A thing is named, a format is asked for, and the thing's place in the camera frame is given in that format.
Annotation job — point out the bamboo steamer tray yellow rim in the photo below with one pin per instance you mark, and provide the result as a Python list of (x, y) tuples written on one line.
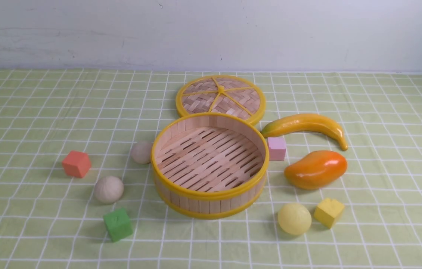
[(209, 166)]

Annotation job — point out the yellow bun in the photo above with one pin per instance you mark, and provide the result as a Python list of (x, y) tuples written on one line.
[(294, 219)]

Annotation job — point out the green foam cube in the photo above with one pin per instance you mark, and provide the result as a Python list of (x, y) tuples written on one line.
[(118, 224)]

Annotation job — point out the woven bamboo steamer lid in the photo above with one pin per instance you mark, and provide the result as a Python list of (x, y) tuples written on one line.
[(225, 94)]

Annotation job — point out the white bun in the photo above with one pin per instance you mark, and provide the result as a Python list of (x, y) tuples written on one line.
[(141, 152), (108, 189)]

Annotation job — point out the green checkered tablecloth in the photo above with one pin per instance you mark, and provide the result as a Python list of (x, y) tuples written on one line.
[(49, 220)]

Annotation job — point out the red foam cube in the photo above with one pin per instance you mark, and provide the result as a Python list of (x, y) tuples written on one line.
[(76, 164)]

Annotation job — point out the white bun front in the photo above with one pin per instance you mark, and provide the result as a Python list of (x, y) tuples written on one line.
[(108, 189)]

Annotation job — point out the yellow foam cube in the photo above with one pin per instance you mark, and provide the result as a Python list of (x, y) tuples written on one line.
[(328, 212)]

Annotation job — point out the orange toy mango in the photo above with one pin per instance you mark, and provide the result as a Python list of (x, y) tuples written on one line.
[(316, 170)]

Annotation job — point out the pink foam cube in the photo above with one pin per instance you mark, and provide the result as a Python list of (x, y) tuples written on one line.
[(277, 148)]

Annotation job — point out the yellow toy banana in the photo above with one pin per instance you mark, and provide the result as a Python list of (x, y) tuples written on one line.
[(306, 122)]

